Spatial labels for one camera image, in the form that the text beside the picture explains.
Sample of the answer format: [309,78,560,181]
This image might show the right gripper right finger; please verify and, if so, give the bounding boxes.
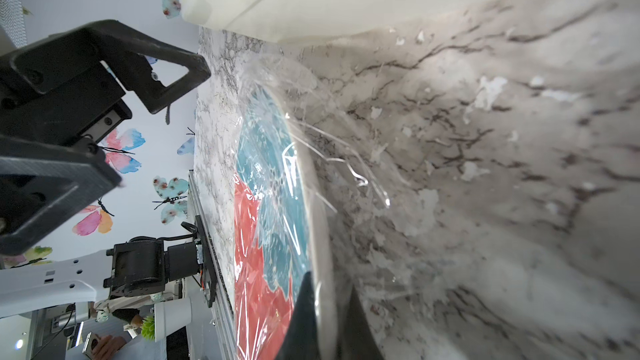
[337,286,383,360]

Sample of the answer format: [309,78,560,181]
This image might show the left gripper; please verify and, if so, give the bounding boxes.
[1,20,211,256]

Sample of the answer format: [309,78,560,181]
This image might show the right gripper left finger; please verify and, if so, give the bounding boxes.
[275,272,320,360]

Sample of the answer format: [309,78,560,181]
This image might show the red plate with teal flower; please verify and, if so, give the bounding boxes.
[233,83,338,359]

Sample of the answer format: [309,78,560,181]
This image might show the clear plastic wrap sheet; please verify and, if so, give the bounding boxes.
[219,49,441,360]

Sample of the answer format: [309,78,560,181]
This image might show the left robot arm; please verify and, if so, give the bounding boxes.
[1,20,211,318]

